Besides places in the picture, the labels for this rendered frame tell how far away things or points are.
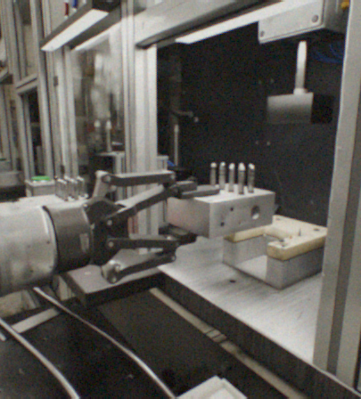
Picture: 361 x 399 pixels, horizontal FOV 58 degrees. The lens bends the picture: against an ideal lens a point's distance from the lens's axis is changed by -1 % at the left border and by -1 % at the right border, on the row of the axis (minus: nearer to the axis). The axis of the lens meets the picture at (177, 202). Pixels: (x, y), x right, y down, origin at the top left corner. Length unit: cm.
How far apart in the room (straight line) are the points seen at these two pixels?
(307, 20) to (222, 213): 31
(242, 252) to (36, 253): 38
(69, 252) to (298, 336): 28
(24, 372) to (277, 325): 52
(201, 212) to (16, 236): 22
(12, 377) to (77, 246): 48
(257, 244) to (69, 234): 38
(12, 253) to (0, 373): 50
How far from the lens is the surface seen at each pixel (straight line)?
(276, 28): 60
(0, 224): 33
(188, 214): 45
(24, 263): 33
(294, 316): 48
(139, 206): 39
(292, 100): 58
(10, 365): 82
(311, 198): 86
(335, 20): 58
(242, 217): 46
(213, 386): 40
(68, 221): 34
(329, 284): 36
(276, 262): 53
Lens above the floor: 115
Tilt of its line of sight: 13 degrees down
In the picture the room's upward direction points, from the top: straight up
